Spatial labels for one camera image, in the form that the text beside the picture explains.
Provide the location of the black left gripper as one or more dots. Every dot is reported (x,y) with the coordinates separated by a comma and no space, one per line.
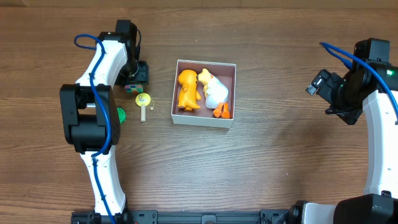
(141,74)

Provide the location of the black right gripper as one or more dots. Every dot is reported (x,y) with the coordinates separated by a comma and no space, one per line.
(327,86)

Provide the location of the colourful puzzle cube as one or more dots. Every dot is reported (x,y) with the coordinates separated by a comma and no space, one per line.
(134,88)

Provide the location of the yellow wooden rattle drum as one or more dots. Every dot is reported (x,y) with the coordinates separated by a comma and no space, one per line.
(143,100)

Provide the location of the green plastic wheel toy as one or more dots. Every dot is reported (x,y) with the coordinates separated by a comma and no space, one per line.
(121,115)

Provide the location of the orange rubber bear toy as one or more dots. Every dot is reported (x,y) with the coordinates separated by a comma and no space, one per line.
(188,96)

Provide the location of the white plush duck toy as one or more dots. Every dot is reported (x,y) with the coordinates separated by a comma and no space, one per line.
(216,94)

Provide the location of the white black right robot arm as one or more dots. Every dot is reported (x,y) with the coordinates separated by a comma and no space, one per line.
(369,88)

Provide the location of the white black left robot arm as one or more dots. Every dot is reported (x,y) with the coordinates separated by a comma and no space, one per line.
(90,117)

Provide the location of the white cardboard box pink inside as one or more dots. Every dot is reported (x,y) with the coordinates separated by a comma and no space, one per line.
(226,73)

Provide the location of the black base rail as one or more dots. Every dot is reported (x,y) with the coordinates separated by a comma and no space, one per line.
(265,216)

